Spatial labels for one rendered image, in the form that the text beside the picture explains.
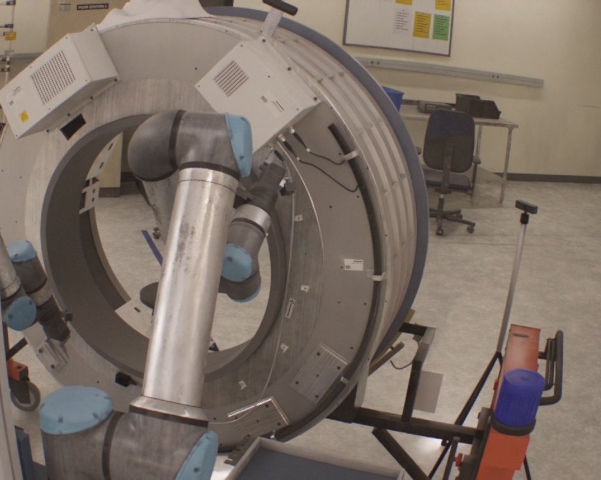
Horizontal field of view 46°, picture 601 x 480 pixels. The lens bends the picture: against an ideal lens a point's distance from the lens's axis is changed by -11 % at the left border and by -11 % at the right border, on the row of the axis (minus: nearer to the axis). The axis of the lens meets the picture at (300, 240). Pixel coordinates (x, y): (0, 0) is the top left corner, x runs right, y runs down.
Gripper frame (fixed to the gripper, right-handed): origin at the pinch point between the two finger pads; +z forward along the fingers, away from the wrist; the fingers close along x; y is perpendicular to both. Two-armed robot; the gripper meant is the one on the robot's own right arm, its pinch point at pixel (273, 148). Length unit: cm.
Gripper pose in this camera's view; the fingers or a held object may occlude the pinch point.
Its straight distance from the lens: 206.3
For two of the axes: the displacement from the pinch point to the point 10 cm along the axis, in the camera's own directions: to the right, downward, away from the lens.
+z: 3.1, -7.9, 5.3
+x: 4.6, -3.6, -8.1
